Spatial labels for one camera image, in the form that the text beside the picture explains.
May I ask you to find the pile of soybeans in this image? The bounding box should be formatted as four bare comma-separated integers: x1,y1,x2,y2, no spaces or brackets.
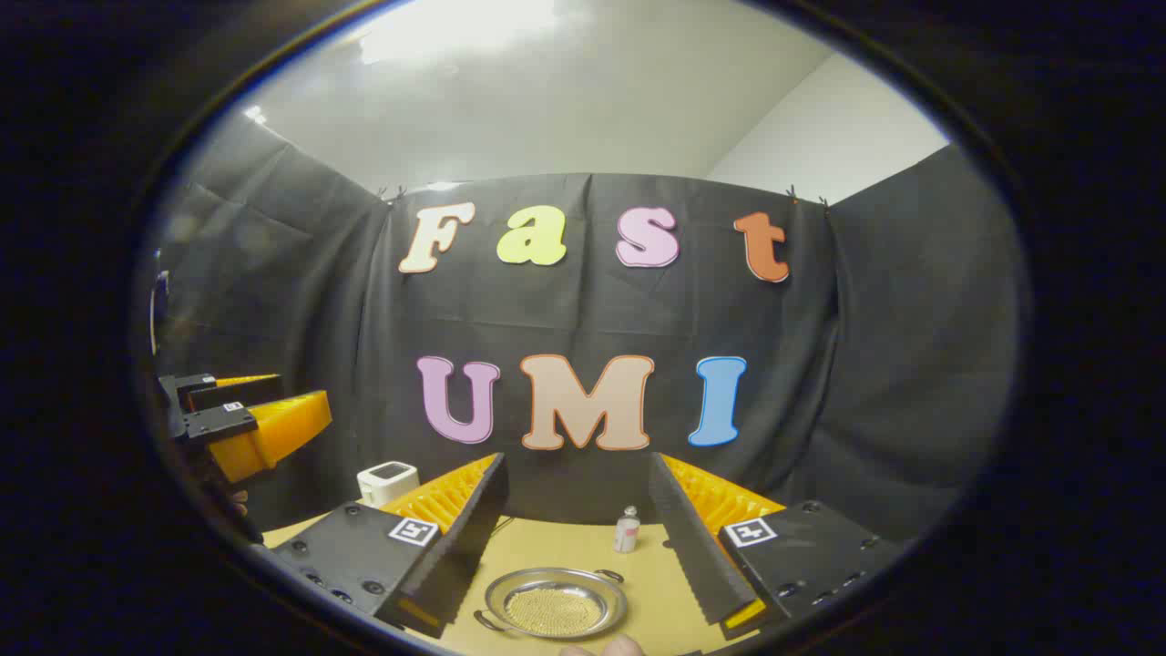
504,586,602,636

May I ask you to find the stainless steel pot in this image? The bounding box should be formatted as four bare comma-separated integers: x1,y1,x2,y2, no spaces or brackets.
474,567,629,641

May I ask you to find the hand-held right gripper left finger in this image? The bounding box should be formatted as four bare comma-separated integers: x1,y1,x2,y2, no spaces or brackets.
271,452,509,639

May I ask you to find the white toaster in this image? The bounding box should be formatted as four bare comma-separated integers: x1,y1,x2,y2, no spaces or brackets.
356,461,421,508

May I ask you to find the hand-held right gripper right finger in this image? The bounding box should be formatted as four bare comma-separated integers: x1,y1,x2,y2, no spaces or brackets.
647,452,912,639

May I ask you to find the black backdrop cloth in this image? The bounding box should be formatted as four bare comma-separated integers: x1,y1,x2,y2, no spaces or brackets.
150,114,1021,548

